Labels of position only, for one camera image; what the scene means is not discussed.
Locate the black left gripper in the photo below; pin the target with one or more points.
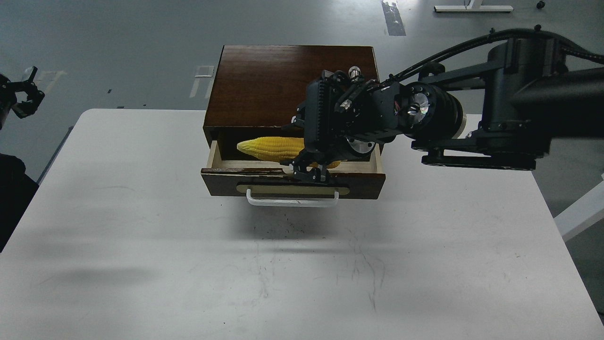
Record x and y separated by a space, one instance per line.
8 96

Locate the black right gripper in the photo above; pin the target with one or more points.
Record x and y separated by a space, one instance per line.
343 118

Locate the yellow corn cob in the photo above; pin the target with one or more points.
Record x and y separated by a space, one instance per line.
272 149

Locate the wooden drawer with white handle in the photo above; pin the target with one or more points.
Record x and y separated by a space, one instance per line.
265 183

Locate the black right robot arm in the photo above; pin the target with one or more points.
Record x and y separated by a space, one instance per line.
492 102

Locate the dark wooden cabinet box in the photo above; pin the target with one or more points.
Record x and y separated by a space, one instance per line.
257 88

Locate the white table leg base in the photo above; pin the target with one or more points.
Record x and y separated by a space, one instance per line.
473 6

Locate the white side table frame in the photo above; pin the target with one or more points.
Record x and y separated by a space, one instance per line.
581 214

